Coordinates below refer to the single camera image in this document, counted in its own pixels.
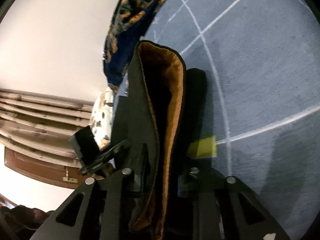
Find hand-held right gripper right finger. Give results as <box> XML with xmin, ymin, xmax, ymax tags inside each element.
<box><xmin>177</xmin><ymin>166</ymin><xmax>292</xmax><ymax>240</ymax></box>

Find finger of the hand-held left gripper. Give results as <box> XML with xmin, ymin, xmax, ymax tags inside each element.
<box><xmin>99</xmin><ymin>139</ymin><xmax>131</xmax><ymax>158</ymax></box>

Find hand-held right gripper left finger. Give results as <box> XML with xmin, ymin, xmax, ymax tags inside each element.
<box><xmin>30</xmin><ymin>142</ymin><xmax>150</xmax><ymax>240</ymax></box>

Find black pants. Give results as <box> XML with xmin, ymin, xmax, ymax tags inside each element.
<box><xmin>110</xmin><ymin>39</ymin><xmax>218</xmax><ymax>240</ymax></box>

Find white floral pillow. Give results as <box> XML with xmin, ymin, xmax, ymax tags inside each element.
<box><xmin>90</xmin><ymin>86</ymin><xmax>117</xmax><ymax>151</ymax></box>

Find metal door latch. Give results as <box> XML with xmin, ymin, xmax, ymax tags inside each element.
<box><xmin>62</xmin><ymin>167</ymin><xmax>78</xmax><ymax>183</ymax></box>

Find brown wooden door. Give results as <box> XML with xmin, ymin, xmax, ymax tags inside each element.
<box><xmin>4</xmin><ymin>146</ymin><xmax>87</xmax><ymax>190</ymax></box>

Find person's dark clothing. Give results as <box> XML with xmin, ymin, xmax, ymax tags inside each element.
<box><xmin>0</xmin><ymin>200</ymin><xmax>54</xmax><ymax>240</ymax></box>

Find navy floral blanket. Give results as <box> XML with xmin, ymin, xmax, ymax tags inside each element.
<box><xmin>102</xmin><ymin>0</ymin><xmax>176</xmax><ymax>87</ymax></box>

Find blue-grey checked bed sheet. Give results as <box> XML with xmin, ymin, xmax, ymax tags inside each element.
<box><xmin>115</xmin><ymin>0</ymin><xmax>320</xmax><ymax>240</ymax></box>

